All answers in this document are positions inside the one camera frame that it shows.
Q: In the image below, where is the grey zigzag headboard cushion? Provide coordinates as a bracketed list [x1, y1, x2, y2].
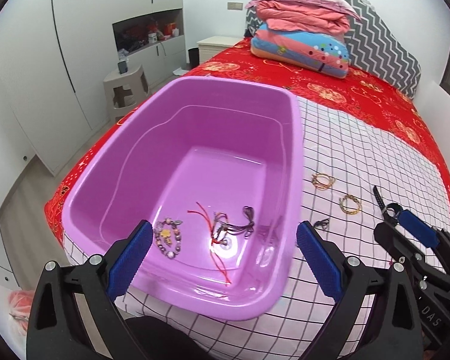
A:
[245, 0, 421, 99]

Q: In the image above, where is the purple plastic tub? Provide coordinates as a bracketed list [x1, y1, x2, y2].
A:
[61, 76, 303, 320]

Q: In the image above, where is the brown cord pendant necklace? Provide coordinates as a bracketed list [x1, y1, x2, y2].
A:
[211, 205, 256, 246]

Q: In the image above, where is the yellow flower hair clip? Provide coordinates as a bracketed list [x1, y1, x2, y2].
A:
[160, 228, 172, 245]

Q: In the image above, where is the colourful striped pillow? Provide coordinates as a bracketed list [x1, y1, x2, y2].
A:
[250, 24, 350, 79]

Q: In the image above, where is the white wardrobe with niche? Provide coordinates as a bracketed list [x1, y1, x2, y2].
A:
[0, 0, 183, 289]

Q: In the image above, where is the multicolour bead bracelet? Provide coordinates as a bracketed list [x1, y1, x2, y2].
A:
[153, 216, 184, 260]

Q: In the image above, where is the black digital wrist watch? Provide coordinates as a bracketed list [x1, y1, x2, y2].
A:
[372, 185, 403, 228]

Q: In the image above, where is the white bedside cabinet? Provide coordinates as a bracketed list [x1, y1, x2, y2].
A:
[197, 36, 242, 64]

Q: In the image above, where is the wall light switch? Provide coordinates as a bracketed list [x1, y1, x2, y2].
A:
[226, 2, 243, 11]

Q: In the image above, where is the beige plastic stool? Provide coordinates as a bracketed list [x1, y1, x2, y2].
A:
[103, 65, 150, 123]

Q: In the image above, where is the black waste bin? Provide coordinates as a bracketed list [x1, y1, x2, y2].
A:
[187, 47, 200, 68]

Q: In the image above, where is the white black grid cloth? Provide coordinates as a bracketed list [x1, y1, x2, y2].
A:
[64, 97, 450, 359]

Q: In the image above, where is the pink folded quilt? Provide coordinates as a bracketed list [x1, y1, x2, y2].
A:
[246, 0, 361, 36]

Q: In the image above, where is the red patterned bed sheet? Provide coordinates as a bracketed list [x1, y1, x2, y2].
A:
[43, 38, 450, 245]

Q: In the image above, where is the yellow brown braided bracelet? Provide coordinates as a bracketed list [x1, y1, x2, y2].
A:
[338, 193, 363, 215]

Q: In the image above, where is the rainbow red string bracelet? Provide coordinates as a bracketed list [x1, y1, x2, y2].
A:
[187, 201, 233, 285]

